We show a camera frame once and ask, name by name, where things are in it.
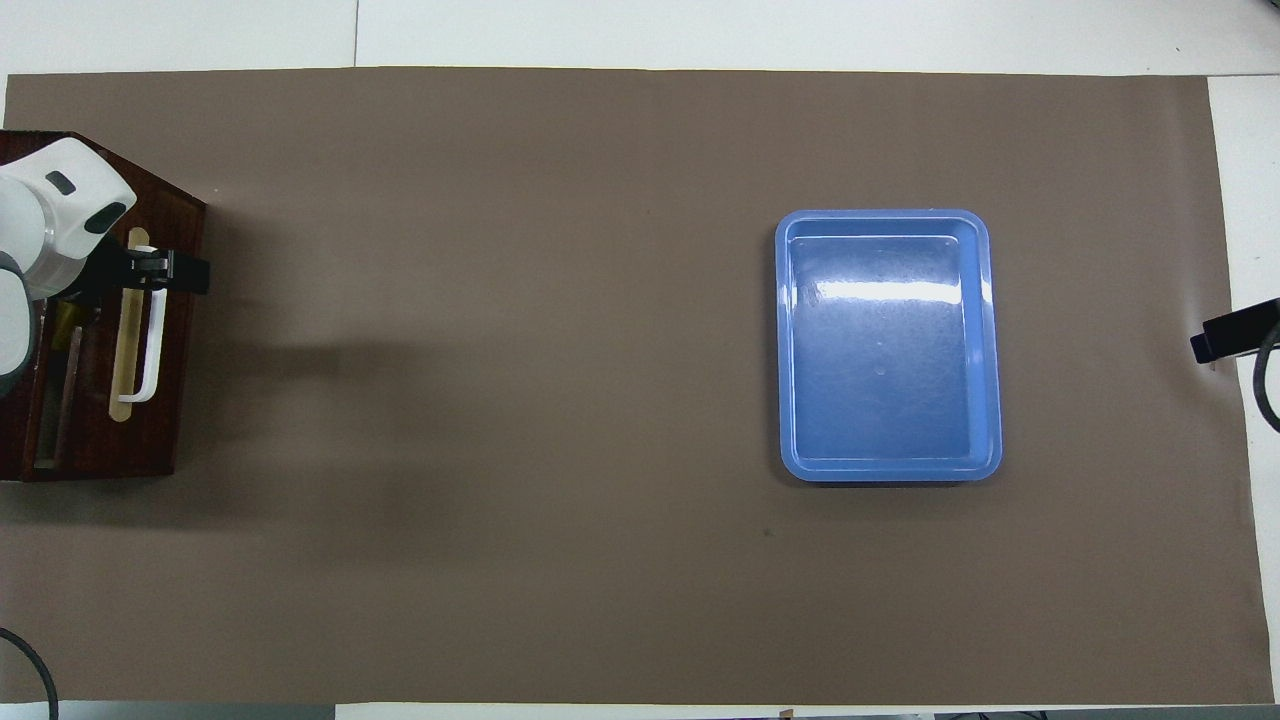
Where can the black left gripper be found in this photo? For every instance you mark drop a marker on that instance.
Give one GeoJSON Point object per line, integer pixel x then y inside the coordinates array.
{"type": "Point", "coordinates": [108, 275]}

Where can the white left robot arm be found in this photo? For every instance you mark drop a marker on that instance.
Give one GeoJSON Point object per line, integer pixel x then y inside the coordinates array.
{"type": "Point", "coordinates": [60, 200]}

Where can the dark wooden drawer cabinet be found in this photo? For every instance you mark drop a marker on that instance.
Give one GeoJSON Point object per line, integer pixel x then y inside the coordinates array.
{"type": "Point", "coordinates": [12, 440]}

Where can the brown paper table mat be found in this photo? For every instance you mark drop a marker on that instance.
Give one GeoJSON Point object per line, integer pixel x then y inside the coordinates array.
{"type": "Point", "coordinates": [500, 400]}

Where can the blue plastic tray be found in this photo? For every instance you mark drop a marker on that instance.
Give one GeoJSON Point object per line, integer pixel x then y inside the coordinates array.
{"type": "Point", "coordinates": [890, 350]}

